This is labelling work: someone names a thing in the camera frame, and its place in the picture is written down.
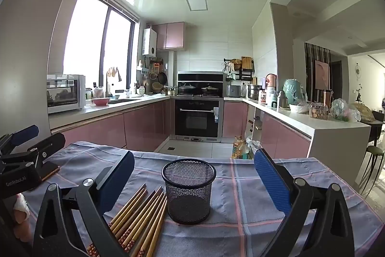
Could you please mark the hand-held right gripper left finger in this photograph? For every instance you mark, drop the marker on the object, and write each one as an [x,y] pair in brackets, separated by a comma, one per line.
[117,181]

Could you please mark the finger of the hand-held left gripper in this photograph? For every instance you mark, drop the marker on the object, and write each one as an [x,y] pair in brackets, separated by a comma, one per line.
[49,144]
[25,135]

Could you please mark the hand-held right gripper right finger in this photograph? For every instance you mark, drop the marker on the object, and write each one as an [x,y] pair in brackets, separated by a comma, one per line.
[270,181]

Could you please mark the bundle of wooden chopsticks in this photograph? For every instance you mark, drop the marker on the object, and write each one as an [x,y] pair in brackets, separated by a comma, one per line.
[141,214]

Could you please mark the black mesh holder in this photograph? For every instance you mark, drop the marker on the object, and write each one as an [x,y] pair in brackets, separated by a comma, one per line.
[189,205]

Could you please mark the person's left hand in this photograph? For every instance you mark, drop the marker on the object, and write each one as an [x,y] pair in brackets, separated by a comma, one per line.
[21,216]

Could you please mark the blue plaid tablecloth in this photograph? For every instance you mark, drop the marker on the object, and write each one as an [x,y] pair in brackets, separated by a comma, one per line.
[234,184]

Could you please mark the clear plastic bag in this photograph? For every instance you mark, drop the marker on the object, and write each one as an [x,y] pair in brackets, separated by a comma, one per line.
[253,145]

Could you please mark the cooking oil bottle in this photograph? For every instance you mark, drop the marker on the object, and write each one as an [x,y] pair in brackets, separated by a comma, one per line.
[239,148]

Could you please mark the pink base cabinets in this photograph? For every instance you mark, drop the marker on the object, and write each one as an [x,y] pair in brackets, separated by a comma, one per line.
[285,136]
[135,127]

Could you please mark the white microwave oven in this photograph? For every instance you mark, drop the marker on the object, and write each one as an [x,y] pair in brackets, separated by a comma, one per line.
[64,94]

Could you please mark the pink bowl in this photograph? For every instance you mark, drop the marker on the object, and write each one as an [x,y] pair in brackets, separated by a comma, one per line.
[101,101]

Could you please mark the white bowl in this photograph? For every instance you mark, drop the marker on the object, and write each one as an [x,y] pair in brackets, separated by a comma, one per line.
[299,108]

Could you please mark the steel vacuum flask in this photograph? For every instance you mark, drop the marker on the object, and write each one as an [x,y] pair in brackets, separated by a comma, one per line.
[282,99]

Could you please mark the clear plastic food box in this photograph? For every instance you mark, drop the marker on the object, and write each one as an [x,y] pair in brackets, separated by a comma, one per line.
[318,112]

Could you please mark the steel steamer pot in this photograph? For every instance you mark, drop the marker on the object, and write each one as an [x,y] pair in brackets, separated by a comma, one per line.
[254,91]

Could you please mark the mint green air fryer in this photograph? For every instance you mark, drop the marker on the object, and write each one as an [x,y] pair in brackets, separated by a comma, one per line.
[294,91]

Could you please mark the hanging gloves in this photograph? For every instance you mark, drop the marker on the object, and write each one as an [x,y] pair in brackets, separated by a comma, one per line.
[114,73]

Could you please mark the black integrated stove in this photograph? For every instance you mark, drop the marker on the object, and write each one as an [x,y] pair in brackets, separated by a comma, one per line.
[197,120]

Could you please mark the copper tumbler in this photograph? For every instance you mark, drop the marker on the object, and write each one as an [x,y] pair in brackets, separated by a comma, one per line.
[327,100]

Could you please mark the pink thermos jug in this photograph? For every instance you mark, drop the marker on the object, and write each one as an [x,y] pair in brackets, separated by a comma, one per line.
[271,81]

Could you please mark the grey refrigerator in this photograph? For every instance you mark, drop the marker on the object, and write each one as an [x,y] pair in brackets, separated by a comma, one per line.
[30,34]

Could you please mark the plastic bag of greens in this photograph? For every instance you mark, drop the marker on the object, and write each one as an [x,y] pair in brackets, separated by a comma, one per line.
[344,111]

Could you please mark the small steel kettle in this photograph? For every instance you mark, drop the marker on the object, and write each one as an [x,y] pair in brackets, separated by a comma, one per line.
[173,92]

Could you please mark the black lidded wok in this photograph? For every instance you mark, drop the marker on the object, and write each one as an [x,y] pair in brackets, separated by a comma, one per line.
[187,90]
[210,90]

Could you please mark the kitchen window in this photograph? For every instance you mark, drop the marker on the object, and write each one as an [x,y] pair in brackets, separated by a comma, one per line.
[90,40]

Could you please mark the hanging frying pan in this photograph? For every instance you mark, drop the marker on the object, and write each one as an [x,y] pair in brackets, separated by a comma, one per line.
[162,78]

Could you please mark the woven food cover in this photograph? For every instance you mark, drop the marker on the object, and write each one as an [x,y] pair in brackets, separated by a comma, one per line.
[362,111]

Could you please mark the wooden cutting board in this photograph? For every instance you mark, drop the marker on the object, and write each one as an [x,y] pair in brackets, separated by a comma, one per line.
[246,63]

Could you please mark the white water heater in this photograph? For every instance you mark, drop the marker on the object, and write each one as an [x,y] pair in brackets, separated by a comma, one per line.
[149,43]

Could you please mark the ceiling light panel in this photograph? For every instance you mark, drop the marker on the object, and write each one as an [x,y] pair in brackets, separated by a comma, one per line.
[195,1]

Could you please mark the black wall rack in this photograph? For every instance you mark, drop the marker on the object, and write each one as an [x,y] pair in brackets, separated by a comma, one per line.
[245,75]

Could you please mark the framed wall painting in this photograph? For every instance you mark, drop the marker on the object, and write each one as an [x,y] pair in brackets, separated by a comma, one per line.
[321,75]

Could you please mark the wall clock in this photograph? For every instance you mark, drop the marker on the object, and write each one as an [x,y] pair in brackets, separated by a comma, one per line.
[358,69]

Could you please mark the pink wall cabinets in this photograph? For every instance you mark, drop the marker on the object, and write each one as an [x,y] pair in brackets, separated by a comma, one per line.
[170,35]

